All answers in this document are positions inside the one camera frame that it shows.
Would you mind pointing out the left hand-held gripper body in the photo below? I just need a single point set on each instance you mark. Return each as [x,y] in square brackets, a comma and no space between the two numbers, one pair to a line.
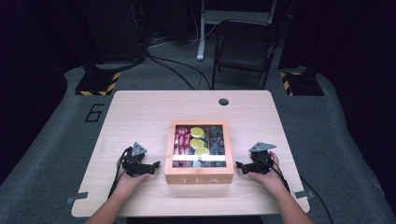
[134,165]

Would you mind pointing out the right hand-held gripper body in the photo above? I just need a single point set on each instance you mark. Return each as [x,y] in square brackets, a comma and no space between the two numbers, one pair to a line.
[261,161]

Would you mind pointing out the wooden tea box with window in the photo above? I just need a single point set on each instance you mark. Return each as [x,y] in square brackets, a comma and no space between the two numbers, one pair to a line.
[199,175]

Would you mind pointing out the person's left hand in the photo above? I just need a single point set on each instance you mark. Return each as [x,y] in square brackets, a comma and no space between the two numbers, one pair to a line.
[129,184]

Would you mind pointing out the person's right hand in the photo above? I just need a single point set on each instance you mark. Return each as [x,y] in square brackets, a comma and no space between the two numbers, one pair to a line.
[274,182]

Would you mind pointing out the red coffee stick sachet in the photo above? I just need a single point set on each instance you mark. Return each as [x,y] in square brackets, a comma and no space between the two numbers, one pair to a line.
[186,141]
[178,143]

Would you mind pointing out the green lid coffee capsule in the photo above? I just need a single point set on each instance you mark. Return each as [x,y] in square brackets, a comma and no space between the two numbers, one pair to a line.
[202,151]
[197,132]
[197,143]

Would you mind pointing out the black stand base striped edge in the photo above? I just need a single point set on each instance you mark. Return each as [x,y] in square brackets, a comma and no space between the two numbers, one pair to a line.
[96,85]
[303,84]

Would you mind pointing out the black folding chair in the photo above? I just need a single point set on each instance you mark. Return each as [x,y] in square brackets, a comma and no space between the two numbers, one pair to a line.
[246,40]

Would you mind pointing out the dark cabinet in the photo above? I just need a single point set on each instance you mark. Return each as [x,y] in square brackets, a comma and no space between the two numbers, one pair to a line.
[115,31]

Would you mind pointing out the white desk frame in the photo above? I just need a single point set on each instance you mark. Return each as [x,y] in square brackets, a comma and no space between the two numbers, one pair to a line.
[201,40]

